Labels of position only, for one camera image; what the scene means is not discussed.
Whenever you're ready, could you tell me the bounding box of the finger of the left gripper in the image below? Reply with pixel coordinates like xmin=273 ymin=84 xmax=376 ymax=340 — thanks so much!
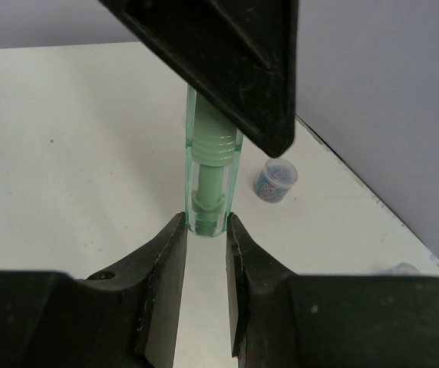
xmin=101 ymin=0 xmax=299 ymax=157

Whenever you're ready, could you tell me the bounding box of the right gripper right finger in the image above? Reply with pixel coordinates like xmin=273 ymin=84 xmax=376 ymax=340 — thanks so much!
xmin=226 ymin=215 xmax=439 ymax=367

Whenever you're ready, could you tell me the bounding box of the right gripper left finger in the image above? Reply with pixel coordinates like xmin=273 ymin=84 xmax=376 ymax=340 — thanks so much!
xmin=0 ymin=213 xmax=187 ymax=367

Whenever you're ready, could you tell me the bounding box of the green highlighter pen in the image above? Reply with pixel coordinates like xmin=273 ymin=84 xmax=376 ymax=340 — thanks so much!
xmin=186 ymin=86 xmax=243 ymax=238

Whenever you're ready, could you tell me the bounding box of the clear clip jar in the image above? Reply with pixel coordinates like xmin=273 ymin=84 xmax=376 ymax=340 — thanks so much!
xmin=253 ymin=158 xmax=299 ymax=203

